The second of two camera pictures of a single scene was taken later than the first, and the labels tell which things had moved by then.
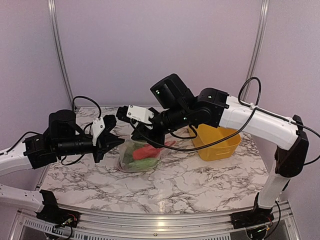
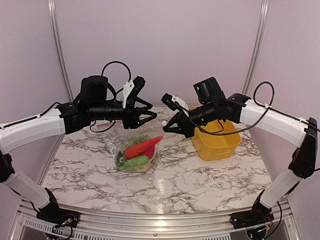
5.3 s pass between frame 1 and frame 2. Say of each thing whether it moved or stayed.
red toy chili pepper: moved
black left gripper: moved
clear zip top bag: moved
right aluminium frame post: stayed
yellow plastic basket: stayed
